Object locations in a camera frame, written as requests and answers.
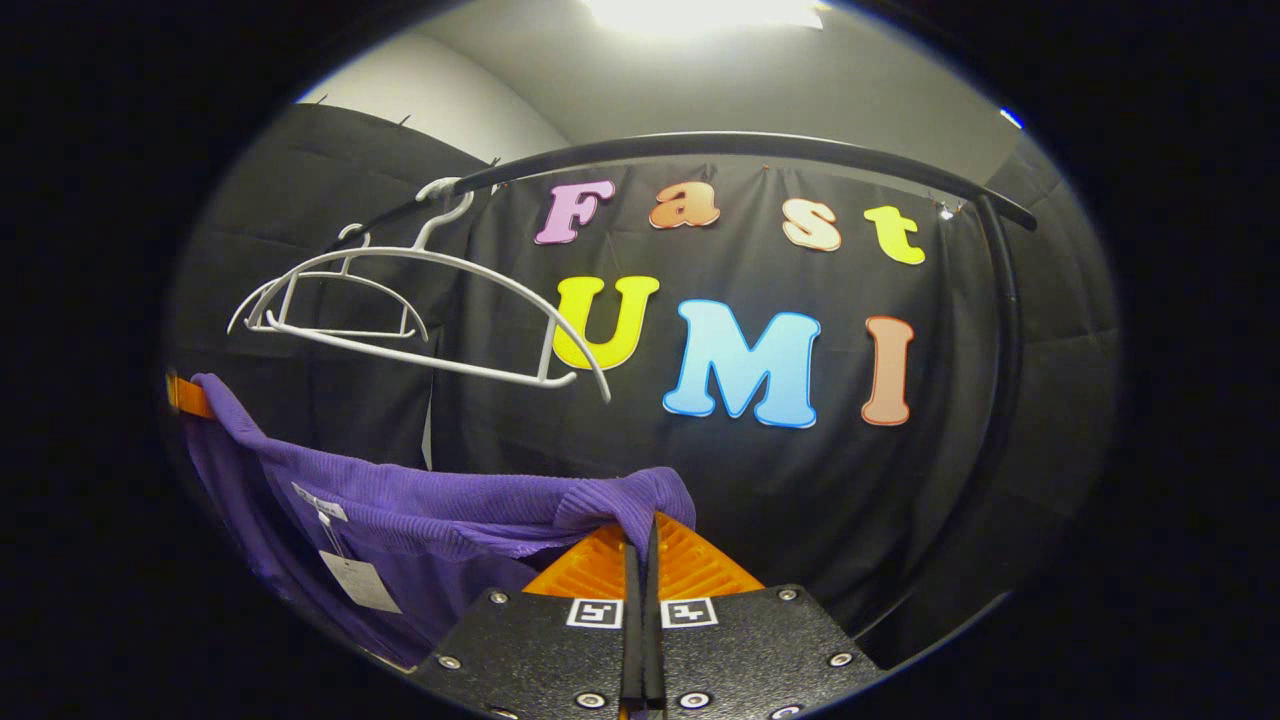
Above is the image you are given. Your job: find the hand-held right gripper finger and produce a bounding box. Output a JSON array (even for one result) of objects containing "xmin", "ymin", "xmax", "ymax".
[
  {"xmin": 410, "ymin": 522, "xmax": 641, "ymax": 720},
  {"xmin": 645, "ymin": 512, "xmax": 886, "ymax": 720}
]

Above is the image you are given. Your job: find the purple ribbed shirt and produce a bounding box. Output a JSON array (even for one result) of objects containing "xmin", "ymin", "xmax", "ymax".
[{"xmin": 183, "ymin": 373, "xmax": 698, "ymax": 669}]

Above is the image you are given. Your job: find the white plastic clothes hanger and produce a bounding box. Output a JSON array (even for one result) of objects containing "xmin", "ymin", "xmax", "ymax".
[
  {"xmin": 262, "ymin": 178, "xmax": 613, "ymax": 404},
  {"xmin": 228, "ymin": 225, "xmax": 431, "ymax": 343}
]

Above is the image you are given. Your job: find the black metal clothes rack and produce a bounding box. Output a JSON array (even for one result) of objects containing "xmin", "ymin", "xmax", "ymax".
[{"xmin": 325, "ymin": 130, "xmax": 1041, "ymax": 646}]

